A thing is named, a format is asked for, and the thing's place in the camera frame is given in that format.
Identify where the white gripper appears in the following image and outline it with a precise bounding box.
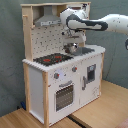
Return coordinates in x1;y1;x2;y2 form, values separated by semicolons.
62;30;86;43

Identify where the grey cabinet door handle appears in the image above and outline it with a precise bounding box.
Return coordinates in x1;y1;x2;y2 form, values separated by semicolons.
82;76;86;90

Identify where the right red stove knob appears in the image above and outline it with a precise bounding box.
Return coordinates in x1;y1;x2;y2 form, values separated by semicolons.
71;66;78;73

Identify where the wooden toy kitchen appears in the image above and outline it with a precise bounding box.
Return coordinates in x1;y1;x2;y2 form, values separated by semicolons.
22;2;105;128

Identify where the left red stove knob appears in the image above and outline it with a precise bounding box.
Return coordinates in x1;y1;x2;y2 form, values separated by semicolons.
54;73;59;79

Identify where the toy oven door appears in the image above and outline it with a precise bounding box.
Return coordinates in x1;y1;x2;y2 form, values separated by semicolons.
55;81;74;111

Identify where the grey toy sink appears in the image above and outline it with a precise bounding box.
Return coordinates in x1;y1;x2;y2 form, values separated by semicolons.
65;46;96;57

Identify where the red stove knob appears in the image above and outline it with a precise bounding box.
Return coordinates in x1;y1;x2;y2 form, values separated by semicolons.
71;66;78;73
54;73;59;79

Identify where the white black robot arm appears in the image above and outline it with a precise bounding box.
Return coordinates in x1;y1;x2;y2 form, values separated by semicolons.
60;8;128;35

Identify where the grey ice dispenser panel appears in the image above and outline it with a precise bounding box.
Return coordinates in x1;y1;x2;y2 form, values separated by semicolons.
87;64;96;83

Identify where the grey range hood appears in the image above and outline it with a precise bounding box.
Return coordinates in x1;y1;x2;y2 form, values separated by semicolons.
35;5;61;27

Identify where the small silver toy pot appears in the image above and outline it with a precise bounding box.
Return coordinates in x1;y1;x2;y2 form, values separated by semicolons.
64;43;78;54

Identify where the black toy stovetop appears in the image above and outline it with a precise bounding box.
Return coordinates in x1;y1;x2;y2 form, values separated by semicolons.
34;53;71;66

